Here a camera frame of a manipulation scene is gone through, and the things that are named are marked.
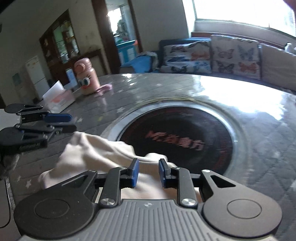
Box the window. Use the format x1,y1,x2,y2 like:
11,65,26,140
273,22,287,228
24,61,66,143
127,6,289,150
183,0,296,37

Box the plain cream cushion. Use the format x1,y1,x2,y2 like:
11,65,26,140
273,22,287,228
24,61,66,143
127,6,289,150
260,44,296,92

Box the dark wooden cabinet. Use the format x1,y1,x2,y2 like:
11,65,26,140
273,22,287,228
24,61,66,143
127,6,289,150
39,9,109,80

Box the turquoise table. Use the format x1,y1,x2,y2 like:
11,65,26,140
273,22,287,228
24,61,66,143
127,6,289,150
116,40,138,66

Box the white refrigerator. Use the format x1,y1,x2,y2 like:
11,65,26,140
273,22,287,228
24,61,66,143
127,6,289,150
25,56,50,100

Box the square butterfly print cushion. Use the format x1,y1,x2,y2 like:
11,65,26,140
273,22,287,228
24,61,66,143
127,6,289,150
210,35,262,80

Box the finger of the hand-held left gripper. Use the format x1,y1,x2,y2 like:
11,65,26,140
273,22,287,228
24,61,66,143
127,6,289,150
14,123,77,139
5,103,72,124

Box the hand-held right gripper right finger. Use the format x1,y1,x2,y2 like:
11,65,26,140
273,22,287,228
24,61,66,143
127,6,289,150
158,159,236,207

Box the wide butterfly print cushion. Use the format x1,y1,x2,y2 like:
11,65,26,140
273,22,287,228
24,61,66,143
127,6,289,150
159,40,212,74

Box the pink white tissue box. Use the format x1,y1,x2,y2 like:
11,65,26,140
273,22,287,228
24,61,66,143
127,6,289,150
42,81,76,111

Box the pink cartoon face bottle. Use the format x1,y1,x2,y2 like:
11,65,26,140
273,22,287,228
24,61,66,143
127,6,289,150
73,58,100,95

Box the dark wooden door frame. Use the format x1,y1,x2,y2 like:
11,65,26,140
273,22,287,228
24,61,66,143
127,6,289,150
91,0,142,75

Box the grey patterned cloth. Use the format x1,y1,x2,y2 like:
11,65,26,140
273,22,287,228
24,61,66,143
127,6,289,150
139,51,159,70

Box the cream garment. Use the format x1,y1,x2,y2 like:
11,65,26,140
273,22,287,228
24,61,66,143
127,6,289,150
38,132,201,200

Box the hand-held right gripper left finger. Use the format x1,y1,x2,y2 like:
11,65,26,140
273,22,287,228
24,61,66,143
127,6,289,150
54,158,140,207

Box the black round induction cooker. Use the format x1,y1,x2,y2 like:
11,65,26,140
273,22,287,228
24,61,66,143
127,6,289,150
117,105,233,178

